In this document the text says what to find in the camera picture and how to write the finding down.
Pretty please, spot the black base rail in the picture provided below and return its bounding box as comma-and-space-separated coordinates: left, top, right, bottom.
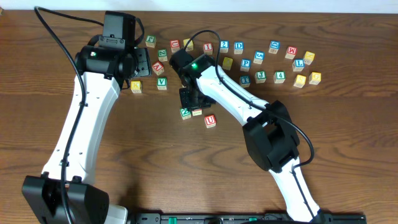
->
127, 213, 367, 224

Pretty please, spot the blue 5 block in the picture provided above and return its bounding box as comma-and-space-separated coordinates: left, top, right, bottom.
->
253, 51, 265, 65

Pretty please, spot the red U block top row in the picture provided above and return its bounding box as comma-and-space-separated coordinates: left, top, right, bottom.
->
170, 40, 180, 53

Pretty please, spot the blue L block right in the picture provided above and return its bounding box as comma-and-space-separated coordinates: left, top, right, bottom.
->
292, 59, 305, 72

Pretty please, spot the red A block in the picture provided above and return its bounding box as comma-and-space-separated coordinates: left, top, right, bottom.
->
152, 61, 165, 76

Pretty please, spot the yellow K block left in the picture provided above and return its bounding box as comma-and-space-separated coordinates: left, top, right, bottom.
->
130, 80, 142, 93

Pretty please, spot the green J block far left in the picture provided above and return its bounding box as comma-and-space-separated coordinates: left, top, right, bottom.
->
145, 35, 157, 48

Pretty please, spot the yellow S block bottom right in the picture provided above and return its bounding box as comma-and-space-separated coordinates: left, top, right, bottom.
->
294, 74, 307, 88

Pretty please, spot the blue P block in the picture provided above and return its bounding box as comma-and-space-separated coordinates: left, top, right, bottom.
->
240, 58, 251, 72

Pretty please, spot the red E block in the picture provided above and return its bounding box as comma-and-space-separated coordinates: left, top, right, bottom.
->
192, 109, 203, 116

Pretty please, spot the blue d block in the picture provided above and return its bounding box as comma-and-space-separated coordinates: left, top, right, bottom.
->
269, 40, 280, 54
234, 42, 244, 54

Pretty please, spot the yellow G block far right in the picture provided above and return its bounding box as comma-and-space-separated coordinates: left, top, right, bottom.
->
308, 72, 322, 85

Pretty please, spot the red M block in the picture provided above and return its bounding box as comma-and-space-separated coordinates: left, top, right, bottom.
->
285, 46, 297, 60

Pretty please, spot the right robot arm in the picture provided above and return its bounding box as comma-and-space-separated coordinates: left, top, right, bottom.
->
169, 49, 321, 223

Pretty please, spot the yellow S block top row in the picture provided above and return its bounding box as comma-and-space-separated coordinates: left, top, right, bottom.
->
183, 39, 194, 52

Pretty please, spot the blue D block right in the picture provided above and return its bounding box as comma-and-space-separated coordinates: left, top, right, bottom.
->
269, 40, 280, 54

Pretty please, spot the green N block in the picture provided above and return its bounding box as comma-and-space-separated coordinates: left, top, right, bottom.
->
180, 108, 192, 120

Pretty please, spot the blue D block centre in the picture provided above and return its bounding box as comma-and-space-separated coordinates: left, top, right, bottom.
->
234, 42, 244, 54

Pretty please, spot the blue T block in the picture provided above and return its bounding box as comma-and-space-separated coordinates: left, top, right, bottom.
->
239, 75, 251, 88

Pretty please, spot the yellow k block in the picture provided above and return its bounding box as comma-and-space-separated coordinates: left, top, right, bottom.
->
303, 51, 315, 65
130, 80, 142, 93

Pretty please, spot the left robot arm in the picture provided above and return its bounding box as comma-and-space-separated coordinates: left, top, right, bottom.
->
22, 11, 151, 223

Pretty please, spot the yellow O block middle row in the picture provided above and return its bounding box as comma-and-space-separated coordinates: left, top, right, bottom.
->
222, 57, 233, 70

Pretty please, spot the yellow K block far right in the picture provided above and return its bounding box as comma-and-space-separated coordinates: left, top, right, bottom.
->
303, 51, 315, 65

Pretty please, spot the green Z block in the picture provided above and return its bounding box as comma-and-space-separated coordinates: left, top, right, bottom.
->
157, 49, 168, 62

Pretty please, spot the red I block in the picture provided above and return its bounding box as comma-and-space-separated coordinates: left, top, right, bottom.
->
203, 43, 213, 55

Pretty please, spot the blue 2 block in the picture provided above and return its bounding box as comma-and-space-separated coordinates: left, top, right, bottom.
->
220, 40, 229, 53

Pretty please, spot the green j block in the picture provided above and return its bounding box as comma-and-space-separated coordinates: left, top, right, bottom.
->
255, 71, 267, 83
145, 35, 157, 48

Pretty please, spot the green 4 block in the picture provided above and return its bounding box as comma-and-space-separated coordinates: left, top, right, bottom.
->
274, 71, 286, 84

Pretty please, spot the green V block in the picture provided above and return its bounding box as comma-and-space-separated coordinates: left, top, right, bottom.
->
157, 77, 167, 90

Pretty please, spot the green J block right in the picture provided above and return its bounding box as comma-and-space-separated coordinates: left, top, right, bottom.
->
255, 71, 267, 83

